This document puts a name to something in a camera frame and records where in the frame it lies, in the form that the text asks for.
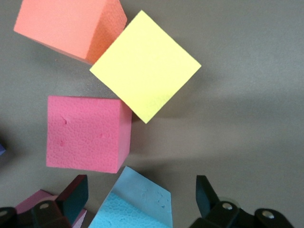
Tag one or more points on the yellow foam cube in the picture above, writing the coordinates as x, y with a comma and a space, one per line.
145, 66

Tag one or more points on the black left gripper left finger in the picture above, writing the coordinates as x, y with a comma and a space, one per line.
47, 213

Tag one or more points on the brown table cover sheet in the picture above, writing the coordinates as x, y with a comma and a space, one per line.
237, 95

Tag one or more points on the purple foam cube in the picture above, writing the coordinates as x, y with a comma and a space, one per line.
2, 152

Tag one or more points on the red foam cube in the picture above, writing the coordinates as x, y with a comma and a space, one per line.
83, 133

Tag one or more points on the orange foam cube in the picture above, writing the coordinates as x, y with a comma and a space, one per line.
59, 26

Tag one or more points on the blue foam cube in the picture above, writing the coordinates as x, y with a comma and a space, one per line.
133, 206

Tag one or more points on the pink foam cube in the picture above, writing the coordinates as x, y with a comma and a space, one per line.
35, 198

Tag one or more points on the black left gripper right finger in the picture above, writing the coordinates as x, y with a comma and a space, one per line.
223, 216

